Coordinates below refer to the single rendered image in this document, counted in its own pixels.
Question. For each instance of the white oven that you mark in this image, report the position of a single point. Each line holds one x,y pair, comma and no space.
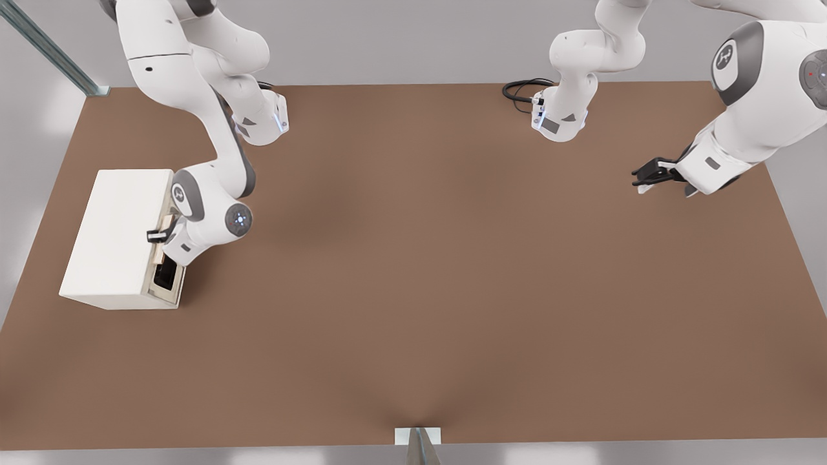
116,239

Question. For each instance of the silver frame post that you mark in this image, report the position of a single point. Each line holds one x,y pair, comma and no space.
420,445
48,46

